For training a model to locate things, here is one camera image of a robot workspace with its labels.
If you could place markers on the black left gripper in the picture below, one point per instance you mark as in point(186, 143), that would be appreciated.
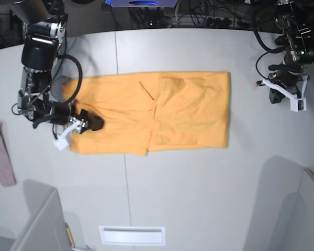
point(284, 76)

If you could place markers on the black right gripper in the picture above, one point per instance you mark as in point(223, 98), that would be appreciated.
point(65, 115)

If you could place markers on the orange yellow T-shirt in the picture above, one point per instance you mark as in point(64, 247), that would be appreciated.
point(146, 112)

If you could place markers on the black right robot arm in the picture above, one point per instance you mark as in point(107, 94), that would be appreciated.
point(45, 34)

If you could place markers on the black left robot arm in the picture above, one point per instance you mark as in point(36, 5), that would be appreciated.
point(298, 44)

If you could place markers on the orange pencil in bin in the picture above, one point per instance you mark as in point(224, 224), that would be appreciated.
point(69, 235)

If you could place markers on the grey left bin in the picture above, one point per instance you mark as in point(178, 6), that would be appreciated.
point(46, 227)

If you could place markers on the white paper label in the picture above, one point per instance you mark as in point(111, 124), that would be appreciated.
point(133, 236)

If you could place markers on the purple box with blue oval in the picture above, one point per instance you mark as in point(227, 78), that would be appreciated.
point(142, 3)

